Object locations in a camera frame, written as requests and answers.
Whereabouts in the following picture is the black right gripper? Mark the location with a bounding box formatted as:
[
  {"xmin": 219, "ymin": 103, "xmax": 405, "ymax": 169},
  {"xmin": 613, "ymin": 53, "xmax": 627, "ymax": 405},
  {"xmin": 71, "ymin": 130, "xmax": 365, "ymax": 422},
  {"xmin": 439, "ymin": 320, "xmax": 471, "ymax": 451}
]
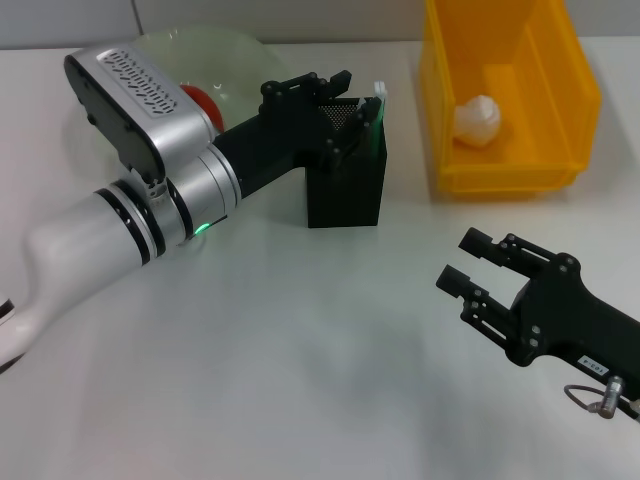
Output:
[{"xmin": 436, "ymin": 227, "xmax": 640, "ymax": 387}]

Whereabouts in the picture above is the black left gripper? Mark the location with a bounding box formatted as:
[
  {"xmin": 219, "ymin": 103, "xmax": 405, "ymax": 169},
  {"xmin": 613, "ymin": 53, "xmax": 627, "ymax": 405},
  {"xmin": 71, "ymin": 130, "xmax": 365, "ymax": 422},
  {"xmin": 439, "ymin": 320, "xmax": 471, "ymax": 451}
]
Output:
[{"xmin": 211, "ymin": 69, "xmax": 385, "ymax": 200}]

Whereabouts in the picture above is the green utility knife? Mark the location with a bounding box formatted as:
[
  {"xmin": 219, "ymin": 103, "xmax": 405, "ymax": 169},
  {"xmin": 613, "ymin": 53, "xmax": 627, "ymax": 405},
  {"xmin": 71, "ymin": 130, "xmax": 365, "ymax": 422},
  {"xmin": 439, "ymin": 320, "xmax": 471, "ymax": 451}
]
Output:
[{"xmin": 372, "ymin": 80, "xmax": 390, "ymax": 135}]

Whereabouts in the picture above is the white paper ball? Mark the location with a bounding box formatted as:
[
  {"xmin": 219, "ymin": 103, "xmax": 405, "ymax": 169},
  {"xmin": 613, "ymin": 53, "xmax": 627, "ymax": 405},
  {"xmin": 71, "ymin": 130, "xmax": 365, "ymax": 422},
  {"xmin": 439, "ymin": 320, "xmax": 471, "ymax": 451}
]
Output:
[{"xmin": 452, "ymin": 94, "xmax": 503, "ymax": 148}]

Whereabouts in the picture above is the black mesh pen holder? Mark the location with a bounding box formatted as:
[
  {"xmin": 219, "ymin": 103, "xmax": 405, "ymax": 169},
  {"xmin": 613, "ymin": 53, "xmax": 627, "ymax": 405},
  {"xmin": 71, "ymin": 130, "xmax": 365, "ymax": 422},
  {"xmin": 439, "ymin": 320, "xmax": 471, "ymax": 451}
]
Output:
[{"xmin": 302, "ymin": 96, "xmax": 389, "ymax": 229}]

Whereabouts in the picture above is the pale green fruit plate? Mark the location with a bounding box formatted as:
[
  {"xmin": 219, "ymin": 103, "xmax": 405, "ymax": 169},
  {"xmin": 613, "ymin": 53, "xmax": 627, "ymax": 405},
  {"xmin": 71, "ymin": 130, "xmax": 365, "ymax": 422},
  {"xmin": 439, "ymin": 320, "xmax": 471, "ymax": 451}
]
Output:
[{"xmin": 62, "ymin": 27, "xmax": 294, "ymax": 191}]

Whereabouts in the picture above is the yellow plastic bin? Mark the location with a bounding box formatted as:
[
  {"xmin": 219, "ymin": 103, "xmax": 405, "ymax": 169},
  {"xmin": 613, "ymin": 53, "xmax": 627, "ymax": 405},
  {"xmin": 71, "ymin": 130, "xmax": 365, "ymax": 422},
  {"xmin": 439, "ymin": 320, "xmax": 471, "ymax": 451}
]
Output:
[{"xmin": 418, "ymin": 0, "xmax": 603, "ymax": 201}]

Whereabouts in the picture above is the right gripper cable with plugs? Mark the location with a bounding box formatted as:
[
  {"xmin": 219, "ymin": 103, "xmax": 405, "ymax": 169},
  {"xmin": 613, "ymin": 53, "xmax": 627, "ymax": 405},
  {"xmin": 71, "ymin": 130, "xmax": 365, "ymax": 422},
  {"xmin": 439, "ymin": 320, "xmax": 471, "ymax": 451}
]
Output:
[{"xmin": 563, "ymin": 375, "xmax": 640, "ymax": 422}]

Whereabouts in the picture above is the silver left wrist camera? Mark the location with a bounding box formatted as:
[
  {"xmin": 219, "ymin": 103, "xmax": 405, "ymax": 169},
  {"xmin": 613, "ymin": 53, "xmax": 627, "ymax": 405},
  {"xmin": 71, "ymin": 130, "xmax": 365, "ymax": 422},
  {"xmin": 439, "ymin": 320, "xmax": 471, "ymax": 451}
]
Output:
[{"xmin": 63, "ymin": 45, "xmax": 217, "ymax": 183}]

